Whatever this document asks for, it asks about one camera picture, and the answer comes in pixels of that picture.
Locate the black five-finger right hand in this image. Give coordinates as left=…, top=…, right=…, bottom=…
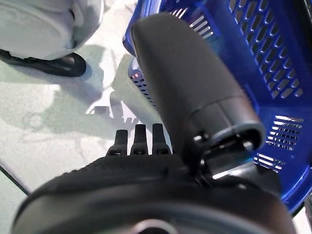
left=12, top=13, right=298, bottom=234

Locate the blue plastic shopping basket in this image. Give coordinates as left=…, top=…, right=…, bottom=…
left=122, top=0, right=312, bottom=215

